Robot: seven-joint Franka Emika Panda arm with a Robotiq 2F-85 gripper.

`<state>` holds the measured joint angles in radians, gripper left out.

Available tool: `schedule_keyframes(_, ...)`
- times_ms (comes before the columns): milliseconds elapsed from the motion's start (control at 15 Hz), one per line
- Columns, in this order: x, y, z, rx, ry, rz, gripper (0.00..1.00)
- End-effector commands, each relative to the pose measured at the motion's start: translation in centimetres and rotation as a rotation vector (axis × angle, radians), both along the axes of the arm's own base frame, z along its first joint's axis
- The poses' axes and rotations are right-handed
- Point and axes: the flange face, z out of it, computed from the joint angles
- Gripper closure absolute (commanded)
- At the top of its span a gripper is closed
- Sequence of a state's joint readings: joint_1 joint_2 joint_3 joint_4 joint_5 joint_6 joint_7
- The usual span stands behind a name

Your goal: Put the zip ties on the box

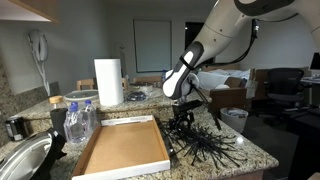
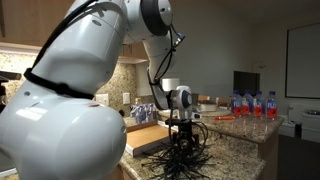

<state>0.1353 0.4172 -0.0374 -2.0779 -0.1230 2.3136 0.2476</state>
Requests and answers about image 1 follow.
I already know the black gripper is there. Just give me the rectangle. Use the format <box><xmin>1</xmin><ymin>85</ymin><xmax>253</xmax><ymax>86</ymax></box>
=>
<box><xmin>168</xmin><ymin>111</ymin><xmax>197</xmax><ymax>135</ymax></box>

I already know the black zip tie pile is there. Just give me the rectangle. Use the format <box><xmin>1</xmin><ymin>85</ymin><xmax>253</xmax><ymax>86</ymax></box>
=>
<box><xmin>159</xmin><ymin>116</ymin><xmax>248</xmax><ymax>169</ymax></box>

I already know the flat cardboard box white rim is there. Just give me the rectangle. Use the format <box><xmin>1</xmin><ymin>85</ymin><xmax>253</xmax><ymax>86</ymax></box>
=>
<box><xmin>71</xmin><ymin>114</ymin><xmax>172</xmax><ymax>180</ymax></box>

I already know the white trash bin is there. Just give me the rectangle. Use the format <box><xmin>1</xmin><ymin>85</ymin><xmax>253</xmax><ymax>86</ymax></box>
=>
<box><xmin>219</xmin><ymin>107</ymin><xmax>250</xmax><ymax>134</ymax></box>

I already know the dark round dish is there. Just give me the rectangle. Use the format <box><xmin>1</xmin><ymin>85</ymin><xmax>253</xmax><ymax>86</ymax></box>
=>
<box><xmin>125</xmin><ymin>90</ymin><xmax>148</xmax><ymax>102</ymax></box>

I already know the brown sofa white bedding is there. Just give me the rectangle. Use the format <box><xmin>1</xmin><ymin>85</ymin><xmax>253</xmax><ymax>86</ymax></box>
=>
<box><xmin>196</xmin><ymin>64</ymin><xmax>256</xmax><ymax>111</ymax></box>

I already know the white paper towel roll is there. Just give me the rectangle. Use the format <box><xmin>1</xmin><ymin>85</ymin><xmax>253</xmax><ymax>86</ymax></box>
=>
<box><xmin>93</xmin><ymin>58</ymin><xmax>125</xmax><ymax>107</ymax></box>

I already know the black office chair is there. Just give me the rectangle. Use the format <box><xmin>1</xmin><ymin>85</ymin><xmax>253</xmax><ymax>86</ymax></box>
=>
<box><xmin>265</xmin><ymin>67</ymin><xmax>313</xmax><ymax>109</ymax></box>

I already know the black desk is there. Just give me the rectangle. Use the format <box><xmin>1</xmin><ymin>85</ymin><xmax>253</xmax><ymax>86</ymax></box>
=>
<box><xmin>287</xmin><ymin>104</ymin><xmax>320</xmax><ymax>180</ymax></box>

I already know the glass jar wooden lid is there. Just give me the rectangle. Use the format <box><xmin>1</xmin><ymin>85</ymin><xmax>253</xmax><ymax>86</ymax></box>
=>
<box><xmin>48</xmin><ymin>95</ymin><xmax>68</xmax><ymax>111</ymax></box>

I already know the black computer monitor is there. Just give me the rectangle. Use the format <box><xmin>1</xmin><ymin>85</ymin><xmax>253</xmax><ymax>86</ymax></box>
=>
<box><xmin>309</xmin><ymin>52</ymin><xmax>320</xmax><ymax>72</ymax></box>

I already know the silver pan lid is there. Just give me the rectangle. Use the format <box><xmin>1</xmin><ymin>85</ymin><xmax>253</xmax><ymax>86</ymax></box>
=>
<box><xmin>0</xmin><ymin>131</ymin><xmax>54</xmax><ymax>180</ymax></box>

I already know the black metal canister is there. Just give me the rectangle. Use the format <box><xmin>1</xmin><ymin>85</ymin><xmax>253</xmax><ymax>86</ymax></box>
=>
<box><xmin>4</xmin><ymin>116</ymin><xmax>26</xmax><ymax>142</ymax></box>

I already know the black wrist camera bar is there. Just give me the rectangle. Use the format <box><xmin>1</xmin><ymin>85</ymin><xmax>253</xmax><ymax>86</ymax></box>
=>
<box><xmin>171</xmin><ymin>99</ymin><xmax>203</xmax><ymax>114</ymax></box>

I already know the wall whiteboard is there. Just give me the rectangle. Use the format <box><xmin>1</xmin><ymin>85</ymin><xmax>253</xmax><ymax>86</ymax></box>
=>
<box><xmin>133</xmin><ymin>19</ymin><xmax>173</xmax><ymax>74</ymax></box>

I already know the black robot cable harness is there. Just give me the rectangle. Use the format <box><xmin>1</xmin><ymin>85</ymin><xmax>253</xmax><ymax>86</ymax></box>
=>
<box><xmin>179</xmin><ymin>18</ymin><xmax>261</xmax><ymax>132</ymax></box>

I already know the white wall phone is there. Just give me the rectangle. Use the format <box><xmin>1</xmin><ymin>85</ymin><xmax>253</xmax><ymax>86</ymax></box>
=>
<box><xmin>28</xmin><ymin>29</ymin><xmax>52</xmax><ymax>98</ymax></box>

